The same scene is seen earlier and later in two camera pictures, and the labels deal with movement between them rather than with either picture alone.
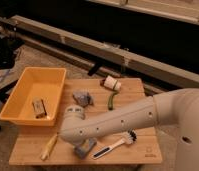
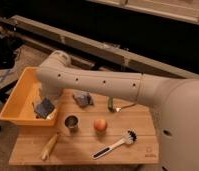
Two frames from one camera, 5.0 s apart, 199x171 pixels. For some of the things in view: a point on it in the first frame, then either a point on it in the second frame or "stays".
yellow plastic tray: x=35 y=97 stays
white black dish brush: x=130 y=139 stays
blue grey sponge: x=82 y=149 to x=45 y=108
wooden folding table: x=42 y=145 stays
